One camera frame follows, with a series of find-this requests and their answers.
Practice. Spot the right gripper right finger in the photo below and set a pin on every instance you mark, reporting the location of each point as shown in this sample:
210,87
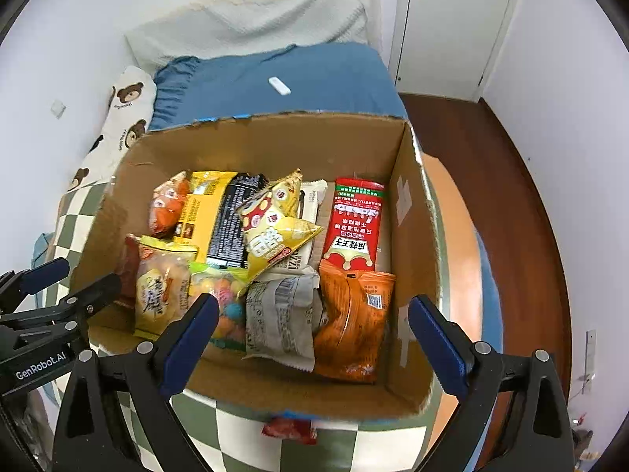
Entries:
535,434

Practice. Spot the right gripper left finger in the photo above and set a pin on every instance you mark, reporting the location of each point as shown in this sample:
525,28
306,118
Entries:
91,433

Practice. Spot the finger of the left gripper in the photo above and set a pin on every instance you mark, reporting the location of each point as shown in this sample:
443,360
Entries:
15,287
65,322

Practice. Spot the yellow chicken snack bag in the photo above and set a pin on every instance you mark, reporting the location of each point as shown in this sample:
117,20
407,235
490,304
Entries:
162,285

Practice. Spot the colourful candy balls bag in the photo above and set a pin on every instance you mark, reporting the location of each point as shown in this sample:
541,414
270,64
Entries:
227,286

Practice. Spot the black cookie snack pack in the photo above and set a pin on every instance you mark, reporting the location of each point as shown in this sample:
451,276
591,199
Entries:
226,246

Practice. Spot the white grey snack pack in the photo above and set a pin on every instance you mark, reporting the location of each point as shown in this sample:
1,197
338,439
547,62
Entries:
279,320

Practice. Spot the red small snack packet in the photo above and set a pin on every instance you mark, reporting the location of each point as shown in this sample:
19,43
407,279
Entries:
301,431

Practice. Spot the yellow panda snack bag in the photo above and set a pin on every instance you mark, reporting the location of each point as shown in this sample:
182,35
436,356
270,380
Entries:
268,224

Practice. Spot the yellow chocolate snack bag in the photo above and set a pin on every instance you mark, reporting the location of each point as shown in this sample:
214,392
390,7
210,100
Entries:
201,209

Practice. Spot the red snack box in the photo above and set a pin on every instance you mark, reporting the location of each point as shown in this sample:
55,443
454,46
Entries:
353,230

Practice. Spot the beige Franzzi wafer pack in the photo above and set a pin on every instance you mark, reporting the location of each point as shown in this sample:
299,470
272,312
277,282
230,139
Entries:
310,196

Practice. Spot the green white checkered cushion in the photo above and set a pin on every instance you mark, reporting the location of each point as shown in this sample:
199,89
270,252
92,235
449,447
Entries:
379,426

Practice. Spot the orange red snack bag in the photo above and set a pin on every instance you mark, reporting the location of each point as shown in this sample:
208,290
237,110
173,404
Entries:
168,201

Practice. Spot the bear print pillow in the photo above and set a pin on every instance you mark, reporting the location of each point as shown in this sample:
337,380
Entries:
130,111

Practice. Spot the white remote control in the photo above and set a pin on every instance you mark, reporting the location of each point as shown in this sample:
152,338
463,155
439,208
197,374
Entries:
280,87

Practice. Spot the blue bed sheet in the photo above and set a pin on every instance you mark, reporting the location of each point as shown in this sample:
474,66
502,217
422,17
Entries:
334,77

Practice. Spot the white door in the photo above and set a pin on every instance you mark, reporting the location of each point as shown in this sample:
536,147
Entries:
445,48

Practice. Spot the white wall socket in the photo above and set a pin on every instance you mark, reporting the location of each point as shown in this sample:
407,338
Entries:
589,361

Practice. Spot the white wall switch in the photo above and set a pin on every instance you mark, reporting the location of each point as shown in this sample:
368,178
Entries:
58,108

